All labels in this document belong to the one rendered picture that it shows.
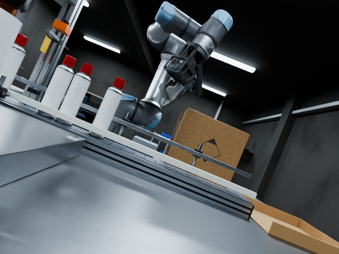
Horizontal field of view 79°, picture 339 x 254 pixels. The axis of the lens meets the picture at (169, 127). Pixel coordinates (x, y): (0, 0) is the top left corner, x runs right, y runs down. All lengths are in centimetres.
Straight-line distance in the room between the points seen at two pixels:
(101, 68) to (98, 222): 802
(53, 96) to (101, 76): 747
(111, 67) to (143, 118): 719
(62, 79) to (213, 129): 61
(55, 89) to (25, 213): 48
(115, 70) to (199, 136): 730
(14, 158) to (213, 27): 61
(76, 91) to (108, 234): 49
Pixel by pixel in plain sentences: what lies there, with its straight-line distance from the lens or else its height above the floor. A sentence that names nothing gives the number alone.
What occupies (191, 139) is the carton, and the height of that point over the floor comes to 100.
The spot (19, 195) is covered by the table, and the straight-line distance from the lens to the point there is 35.
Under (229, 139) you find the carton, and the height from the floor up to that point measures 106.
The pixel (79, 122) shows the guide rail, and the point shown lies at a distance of 68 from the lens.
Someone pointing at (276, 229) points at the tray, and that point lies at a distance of 71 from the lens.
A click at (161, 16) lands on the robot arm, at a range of 79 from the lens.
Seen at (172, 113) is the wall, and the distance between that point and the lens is 741.
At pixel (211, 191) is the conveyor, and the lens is 68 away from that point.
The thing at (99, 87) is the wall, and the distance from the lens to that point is 810.
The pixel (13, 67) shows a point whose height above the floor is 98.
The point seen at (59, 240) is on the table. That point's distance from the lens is 28.
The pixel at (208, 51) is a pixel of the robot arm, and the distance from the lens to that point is 69.
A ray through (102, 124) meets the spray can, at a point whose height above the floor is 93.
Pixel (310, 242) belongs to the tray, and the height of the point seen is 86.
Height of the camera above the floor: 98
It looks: 2 degrees up
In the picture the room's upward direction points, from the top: 23 degrees clockwise
